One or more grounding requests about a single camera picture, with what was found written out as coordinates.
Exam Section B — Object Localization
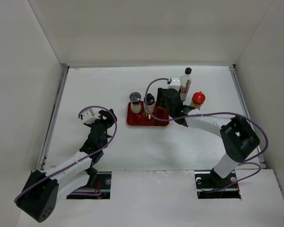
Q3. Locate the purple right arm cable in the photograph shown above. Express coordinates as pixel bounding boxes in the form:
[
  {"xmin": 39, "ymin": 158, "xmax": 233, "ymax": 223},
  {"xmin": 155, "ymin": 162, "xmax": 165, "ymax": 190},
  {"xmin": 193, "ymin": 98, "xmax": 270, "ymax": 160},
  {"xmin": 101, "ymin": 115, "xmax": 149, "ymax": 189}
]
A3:
[{"xmin": 144, "ymin": 77, "xmax": 269, "ymax": 193}]

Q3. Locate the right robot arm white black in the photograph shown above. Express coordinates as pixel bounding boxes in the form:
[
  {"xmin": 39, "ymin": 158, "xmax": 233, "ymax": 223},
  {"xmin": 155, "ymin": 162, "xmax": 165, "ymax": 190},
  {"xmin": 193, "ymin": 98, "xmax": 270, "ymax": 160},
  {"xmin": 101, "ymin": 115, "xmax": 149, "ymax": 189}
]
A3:
[{"xmin": 157, "ymin": 88, "xmax": 260, "ymax": 187}]

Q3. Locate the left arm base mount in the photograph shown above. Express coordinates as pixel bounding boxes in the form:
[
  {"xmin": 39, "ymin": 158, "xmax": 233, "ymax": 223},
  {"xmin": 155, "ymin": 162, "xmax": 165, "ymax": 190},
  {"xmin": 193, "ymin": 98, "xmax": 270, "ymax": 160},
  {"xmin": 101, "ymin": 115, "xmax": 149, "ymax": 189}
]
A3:
[{"xmin": 66, "ymin": 168, "xmax": 112, "ymax": 200}]

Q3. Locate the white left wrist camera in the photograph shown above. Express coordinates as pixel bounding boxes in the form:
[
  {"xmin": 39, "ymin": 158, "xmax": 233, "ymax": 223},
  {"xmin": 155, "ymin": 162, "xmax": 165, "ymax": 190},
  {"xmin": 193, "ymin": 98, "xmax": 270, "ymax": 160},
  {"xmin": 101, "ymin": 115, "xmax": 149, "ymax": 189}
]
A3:
[{"xmin": 81, "ymin": 109, "xmax": 100, "ymax": 123}]

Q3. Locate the clear cap salt grinder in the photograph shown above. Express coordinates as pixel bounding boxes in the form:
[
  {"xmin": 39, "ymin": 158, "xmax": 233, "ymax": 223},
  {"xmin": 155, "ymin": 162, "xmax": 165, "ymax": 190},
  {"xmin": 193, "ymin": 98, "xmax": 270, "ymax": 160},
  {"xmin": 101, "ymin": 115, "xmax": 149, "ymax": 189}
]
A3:
[{"xmin": 129, "ymin": 92, "xmax": 142, "ymax": 114}]

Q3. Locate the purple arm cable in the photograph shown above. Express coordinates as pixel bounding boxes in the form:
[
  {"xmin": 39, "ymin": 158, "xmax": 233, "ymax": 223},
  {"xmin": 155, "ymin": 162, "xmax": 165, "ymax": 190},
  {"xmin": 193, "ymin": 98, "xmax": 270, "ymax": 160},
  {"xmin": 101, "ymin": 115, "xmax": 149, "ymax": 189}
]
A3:
[
  {"xmin": 13, "ymin": 105, "xmax": 118, "ymax": 204},
  {"xmin": 144, "ymin": 77, "xmax": 269, "ymax": 193}
]

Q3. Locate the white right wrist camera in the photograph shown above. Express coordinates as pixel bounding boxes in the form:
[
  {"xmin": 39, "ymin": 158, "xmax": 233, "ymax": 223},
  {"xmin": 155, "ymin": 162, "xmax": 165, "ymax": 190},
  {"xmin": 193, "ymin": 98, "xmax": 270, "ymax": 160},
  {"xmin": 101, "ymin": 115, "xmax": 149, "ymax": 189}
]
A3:
[{"xmin": 168, "ymin": 77, "xmax": 181, "ymax": 91}]

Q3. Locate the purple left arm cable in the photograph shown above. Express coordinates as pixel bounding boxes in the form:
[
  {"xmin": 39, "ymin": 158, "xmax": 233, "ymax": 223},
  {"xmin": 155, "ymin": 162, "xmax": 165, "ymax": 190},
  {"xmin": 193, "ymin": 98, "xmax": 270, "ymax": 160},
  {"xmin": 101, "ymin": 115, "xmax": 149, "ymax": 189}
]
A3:
[{"xmin": 13, "ymin": 105, "xmax": 118, "ymax": 204}]

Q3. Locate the red gold-rimmed tray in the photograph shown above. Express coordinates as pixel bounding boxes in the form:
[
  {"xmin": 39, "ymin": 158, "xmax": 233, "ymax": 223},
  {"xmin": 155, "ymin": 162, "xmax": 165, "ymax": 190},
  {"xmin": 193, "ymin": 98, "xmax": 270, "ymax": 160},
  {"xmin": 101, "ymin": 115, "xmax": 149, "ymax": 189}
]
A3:
[{"xmin": 126, "ymin": 102, "xmax": 169, "ymax": 127}]

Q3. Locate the dark sauce bottle black cap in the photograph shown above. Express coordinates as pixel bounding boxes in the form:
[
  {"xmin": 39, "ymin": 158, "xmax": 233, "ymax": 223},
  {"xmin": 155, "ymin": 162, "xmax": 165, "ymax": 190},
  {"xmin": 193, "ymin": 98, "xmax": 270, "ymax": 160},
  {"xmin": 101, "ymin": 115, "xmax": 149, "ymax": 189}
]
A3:
[{"xmin": 179, "ymin": 67, "xmax": 192, "ymax": 102}]

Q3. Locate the red capped sauce bottle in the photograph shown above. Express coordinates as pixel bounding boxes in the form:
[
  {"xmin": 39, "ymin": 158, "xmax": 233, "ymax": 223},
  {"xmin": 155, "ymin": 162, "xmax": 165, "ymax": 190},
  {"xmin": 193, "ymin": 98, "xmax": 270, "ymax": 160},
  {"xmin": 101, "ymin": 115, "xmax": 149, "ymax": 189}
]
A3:
[{"xmin": 190, "ymin": 91, "xmax": 206, "ymax": 110}]

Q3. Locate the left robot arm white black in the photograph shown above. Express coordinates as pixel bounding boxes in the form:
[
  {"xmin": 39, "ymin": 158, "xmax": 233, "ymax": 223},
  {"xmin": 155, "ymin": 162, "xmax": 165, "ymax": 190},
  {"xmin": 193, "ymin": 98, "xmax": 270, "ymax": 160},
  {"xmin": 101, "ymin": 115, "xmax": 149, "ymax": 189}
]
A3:
[{"xmin": 14, "ymin": 107, "xmax": 117, "ymax": 223}]

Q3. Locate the aluminium table edge rail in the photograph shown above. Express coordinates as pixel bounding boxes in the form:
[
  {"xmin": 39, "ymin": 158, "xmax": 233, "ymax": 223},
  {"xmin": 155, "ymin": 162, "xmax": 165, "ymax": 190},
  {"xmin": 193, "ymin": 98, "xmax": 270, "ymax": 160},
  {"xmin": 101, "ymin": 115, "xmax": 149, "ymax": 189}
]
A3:
[{"xmin": 37, "ymin": 63, "xmax": 69, "ymax": 170}]

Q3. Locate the black cap salt grinder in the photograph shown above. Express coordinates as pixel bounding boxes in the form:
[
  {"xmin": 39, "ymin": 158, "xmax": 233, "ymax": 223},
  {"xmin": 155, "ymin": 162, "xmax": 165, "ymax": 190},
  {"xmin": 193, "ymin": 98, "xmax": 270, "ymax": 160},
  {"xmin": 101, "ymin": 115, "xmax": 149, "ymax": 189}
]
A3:
[{"xmin": 143, "ymin": 93, "xmax": 155, "ymax": 114}]

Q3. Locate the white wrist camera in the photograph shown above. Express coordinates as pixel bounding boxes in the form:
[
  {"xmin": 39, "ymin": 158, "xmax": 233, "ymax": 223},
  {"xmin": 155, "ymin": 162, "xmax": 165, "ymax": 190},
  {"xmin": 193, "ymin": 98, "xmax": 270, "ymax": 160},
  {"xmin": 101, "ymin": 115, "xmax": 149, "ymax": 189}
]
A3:
[
  {"xmin": 168, "ymin": 77, "xmax": 181, "ymax": 91},
  {"xmin": 81, "ymin": 109, "xmax": 100, "ymax": 123}
]

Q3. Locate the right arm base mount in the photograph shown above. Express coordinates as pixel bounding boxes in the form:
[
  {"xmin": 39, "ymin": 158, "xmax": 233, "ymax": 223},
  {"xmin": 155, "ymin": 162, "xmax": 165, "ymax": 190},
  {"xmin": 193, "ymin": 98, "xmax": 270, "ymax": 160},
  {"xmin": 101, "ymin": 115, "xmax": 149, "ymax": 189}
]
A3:
[{"xmin": 195, "ymin": 171, "xmax": 241, "ymax": 199}]

